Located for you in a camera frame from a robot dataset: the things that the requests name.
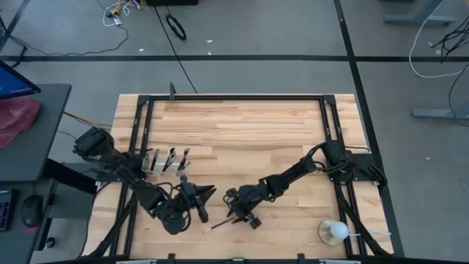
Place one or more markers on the grey desk leg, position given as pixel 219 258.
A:
pixel 417 18
pixel 439 113

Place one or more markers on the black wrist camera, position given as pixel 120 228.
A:
pixel 255 223
pixel 203 216

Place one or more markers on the computer monitor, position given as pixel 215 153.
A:
pixel 14 82

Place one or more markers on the black box on floor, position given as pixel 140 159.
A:
pixel 172 2

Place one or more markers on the black brush with large head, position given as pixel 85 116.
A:
pixel 170 159

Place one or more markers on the clear acrylic brush holder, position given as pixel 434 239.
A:
pixel 161 168

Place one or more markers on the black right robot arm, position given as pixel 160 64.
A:
pixel 293 172

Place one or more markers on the black aluminium table frame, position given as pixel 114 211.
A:
pixel 234 98

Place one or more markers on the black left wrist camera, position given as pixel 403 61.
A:
pixel 203 216

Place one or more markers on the black camera post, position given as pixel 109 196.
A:
pixel 172 91

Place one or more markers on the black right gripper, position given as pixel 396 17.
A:
pixel 247 199

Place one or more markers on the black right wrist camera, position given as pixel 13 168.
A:
pixel 255 223

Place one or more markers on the pink cloth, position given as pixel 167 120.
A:
pixel 16 117

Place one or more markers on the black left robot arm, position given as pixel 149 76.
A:
pixel 150 198

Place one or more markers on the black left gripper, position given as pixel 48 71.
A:
pixel 183 203

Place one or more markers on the black computer mouse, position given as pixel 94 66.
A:
pixel 32 209

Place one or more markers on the black keyboard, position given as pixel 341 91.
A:
pixel 5 210

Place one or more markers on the black brush with brown head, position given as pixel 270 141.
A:
pixel 184 158

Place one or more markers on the black side desk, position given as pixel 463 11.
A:
pixel 25 161

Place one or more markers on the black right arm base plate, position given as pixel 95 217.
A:
pixel 362 165

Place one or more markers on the white globe lamp gold base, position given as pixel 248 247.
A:
pixel 339 230

